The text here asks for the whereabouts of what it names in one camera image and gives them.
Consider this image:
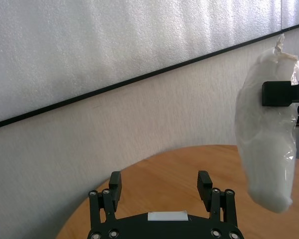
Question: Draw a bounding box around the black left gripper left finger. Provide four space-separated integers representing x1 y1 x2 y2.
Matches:
89 171 122 226

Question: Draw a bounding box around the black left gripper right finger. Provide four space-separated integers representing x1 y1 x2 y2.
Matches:
197 170 237 224

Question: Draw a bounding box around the white plastic sandbag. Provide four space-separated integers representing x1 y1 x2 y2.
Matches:
234 33 299 214

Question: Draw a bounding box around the black wall trim strip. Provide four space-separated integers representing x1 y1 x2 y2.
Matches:
0 21 299 131

